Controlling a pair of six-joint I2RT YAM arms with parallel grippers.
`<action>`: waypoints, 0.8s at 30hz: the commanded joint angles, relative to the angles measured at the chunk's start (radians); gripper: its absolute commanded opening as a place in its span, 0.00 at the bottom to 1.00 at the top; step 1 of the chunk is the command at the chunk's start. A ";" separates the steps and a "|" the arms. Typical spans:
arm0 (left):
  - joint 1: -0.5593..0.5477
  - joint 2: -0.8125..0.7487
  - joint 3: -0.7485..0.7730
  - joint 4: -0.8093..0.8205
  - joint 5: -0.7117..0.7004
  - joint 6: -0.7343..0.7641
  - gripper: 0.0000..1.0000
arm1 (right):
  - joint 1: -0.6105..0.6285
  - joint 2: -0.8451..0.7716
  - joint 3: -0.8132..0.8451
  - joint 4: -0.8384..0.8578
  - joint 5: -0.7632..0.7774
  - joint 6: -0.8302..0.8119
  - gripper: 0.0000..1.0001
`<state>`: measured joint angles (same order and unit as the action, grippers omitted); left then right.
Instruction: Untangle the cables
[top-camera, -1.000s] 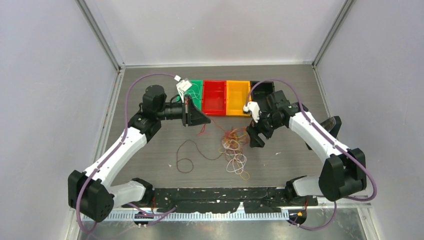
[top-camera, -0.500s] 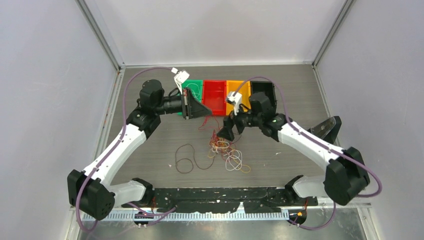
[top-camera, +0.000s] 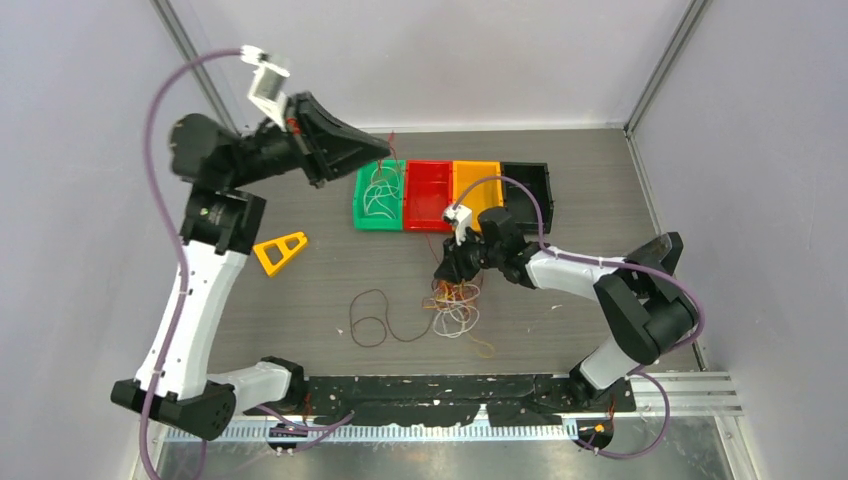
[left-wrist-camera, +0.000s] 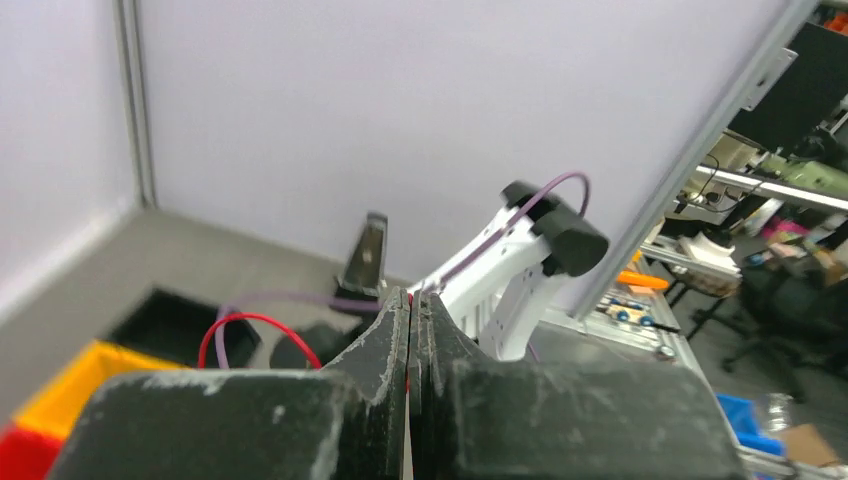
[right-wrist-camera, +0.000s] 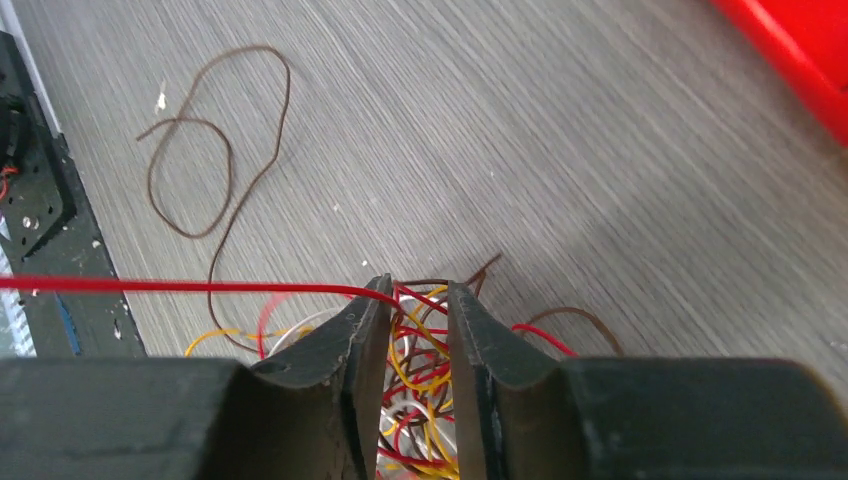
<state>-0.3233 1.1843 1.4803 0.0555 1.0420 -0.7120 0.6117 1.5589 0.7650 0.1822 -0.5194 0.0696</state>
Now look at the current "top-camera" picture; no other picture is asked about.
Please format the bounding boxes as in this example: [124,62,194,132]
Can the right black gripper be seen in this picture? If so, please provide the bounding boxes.
[435,228,504,285]

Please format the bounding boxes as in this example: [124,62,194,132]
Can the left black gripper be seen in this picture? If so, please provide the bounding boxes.
[229,91,392,188]

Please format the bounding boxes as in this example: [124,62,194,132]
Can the coloured wire bundle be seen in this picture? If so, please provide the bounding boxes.
[421,276,497,360]

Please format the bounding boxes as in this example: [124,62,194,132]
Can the red wire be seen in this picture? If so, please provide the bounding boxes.
[372,131,400,187]

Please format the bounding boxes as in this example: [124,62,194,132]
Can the white wire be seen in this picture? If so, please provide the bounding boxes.
[360,165,405,220]

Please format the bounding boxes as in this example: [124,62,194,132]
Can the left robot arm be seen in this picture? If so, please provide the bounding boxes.
[111,92,391,441]

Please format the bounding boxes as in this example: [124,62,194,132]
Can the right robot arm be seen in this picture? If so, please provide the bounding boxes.
[434,205,702,411]

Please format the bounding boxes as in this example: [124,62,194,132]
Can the green plastic bin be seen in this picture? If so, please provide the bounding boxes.
[352,160,406,231]

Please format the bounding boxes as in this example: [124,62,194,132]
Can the yellow plastic bin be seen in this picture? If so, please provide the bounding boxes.
[452,160,504,232]

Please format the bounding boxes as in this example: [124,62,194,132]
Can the red plastic bin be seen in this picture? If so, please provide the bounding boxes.
[403,160,453,233]

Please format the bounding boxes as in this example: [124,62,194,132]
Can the black plastic bin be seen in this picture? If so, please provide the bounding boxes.
[501,162,554,235]

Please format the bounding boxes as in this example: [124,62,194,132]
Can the yellow triangular plastic piece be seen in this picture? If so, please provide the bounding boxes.
[252,231,309,278]

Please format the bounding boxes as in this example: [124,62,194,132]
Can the black clear-topped device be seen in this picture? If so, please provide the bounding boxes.
[626,232,684,275]

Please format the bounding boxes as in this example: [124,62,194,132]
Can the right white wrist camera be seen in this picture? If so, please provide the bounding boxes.
[442,204,473,246]

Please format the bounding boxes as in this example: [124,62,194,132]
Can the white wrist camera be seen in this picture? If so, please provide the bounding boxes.
[442,204,473,246]
[240,45,290,129]

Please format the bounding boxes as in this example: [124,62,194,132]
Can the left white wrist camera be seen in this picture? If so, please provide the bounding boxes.
[240,45,290,129]

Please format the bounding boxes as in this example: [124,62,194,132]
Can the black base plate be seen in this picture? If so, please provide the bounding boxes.
[308,373,636,427]

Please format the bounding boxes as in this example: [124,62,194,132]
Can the slotted cable duct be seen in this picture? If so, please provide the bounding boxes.
[165,422,598,444]

